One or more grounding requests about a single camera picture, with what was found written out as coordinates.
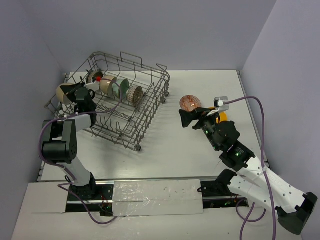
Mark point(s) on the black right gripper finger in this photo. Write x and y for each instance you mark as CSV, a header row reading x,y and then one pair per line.
x,y
188,116
198,126

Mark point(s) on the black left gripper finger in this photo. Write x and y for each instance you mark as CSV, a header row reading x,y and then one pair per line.
x,y
70,98
69,89

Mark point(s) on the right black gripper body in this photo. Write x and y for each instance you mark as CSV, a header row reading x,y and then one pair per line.
x,y
209,122

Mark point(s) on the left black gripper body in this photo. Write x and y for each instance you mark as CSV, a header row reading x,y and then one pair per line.
x,y
75,90

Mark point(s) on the white bowl top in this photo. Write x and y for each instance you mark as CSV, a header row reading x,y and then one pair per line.
x,y
61,95

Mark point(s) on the red blue patterned bowl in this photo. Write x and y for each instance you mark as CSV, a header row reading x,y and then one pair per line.
x,y
189,103

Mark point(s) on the yellow bowl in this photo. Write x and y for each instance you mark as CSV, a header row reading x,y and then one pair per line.
x,y
222,116

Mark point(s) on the brown ribbed bowl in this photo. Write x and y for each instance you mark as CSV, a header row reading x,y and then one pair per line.
x,y
92,75

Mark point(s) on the plain white bowl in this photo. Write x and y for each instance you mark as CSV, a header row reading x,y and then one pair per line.
x,y
106,84

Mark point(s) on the teal glazed bowl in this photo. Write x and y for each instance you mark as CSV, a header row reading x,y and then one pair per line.
x,y
120,88

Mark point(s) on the patterned mosaic bowl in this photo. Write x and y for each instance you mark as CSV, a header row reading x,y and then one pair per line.
x,y
134,95

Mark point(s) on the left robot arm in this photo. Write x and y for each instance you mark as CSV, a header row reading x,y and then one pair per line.
x,y
58,139

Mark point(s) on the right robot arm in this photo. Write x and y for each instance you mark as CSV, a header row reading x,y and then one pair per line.
x,y
246,176

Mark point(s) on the white taped cover sheet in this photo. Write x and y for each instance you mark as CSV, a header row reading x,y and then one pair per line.
x,y
157,198

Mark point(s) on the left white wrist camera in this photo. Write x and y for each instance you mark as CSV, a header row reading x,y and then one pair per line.
x,y
94,85

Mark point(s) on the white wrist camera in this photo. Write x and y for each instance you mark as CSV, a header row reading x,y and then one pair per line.
x,y
94,85
220,105

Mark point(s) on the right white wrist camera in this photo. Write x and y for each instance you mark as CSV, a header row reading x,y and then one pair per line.
x,y
220,105

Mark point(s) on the grey wire dish rack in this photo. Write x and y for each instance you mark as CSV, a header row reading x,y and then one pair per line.
x,y
118,121

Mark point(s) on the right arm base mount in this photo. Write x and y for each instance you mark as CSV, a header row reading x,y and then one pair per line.
x,y
216,194

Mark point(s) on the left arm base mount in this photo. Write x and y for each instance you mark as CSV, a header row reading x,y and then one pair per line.
x,y
93,191

